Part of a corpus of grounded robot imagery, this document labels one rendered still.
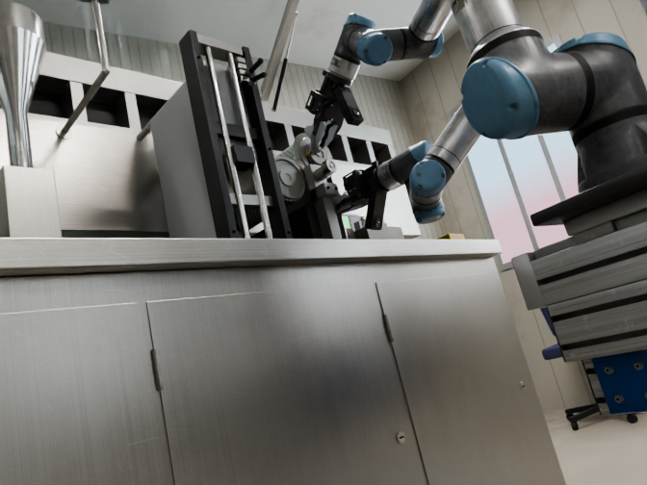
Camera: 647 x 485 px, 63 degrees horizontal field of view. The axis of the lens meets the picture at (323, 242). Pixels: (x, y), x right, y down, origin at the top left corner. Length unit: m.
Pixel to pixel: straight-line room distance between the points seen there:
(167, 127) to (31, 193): 0.46
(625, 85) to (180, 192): 0.98
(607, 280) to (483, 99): 0.31
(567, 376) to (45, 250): 4.09
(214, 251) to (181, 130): 0.63
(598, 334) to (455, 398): 0.43
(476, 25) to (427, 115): 4.32
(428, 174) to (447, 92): 3.93
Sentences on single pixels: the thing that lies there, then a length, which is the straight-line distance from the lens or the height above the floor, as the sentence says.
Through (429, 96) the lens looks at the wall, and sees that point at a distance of 5.21.
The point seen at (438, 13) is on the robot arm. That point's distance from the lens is 1.30.
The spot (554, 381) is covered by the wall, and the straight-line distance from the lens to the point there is 4.56.
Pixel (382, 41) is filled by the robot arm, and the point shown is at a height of 1.36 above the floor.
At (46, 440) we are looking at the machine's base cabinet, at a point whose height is 0.66.
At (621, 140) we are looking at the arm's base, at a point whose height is 0.87.
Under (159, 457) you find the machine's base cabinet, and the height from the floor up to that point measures 0.61.
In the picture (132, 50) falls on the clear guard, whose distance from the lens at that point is 1.79.
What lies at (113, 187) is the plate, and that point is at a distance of 1.53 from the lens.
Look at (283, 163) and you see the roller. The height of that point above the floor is 1.22.
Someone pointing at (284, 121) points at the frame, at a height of 1.58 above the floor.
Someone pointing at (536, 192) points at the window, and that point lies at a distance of 4.41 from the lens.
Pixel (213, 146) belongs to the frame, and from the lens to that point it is 1.13.
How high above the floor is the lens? 0.66
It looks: 14 degrees up
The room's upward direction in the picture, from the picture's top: 14 degrees counter-clockwise
